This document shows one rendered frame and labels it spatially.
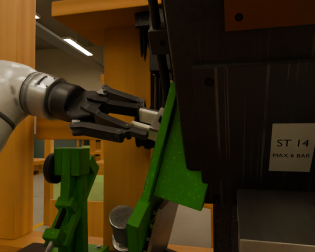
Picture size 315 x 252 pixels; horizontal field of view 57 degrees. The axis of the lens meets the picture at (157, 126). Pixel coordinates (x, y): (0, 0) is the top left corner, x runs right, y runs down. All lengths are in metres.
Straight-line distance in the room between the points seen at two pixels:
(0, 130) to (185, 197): 0.38
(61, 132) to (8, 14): 0.41
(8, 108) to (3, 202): 0.48
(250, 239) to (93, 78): 11.34
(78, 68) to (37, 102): 11.24
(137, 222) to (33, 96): 0.33
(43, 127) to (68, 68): 11.00
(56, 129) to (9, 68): 0.41
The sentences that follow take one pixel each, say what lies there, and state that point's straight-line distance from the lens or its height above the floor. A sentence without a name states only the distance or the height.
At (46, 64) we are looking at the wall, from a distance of 12.50.
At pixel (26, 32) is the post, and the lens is 1.08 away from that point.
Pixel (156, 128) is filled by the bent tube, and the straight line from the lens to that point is 0.49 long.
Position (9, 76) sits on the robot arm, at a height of 1.31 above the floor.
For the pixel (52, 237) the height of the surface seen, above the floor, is 0.99.
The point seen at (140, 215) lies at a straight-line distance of 0.40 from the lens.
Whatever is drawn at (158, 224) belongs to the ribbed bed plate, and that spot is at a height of 1.07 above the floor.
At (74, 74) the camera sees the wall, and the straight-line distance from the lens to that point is 11.85.
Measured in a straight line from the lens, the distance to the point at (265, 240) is 0.22.
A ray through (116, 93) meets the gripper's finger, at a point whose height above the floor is 1.28.
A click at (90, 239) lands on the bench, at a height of 0.88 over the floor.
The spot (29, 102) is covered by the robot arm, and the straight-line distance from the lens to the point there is 0.61.
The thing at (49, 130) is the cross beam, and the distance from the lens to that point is 1.03.
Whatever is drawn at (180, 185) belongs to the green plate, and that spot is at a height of 1.13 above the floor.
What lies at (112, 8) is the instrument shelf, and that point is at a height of 1.50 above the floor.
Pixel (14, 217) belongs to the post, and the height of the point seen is 0.95.
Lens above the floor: 1.20
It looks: 2 degrees up
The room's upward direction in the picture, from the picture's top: straight up
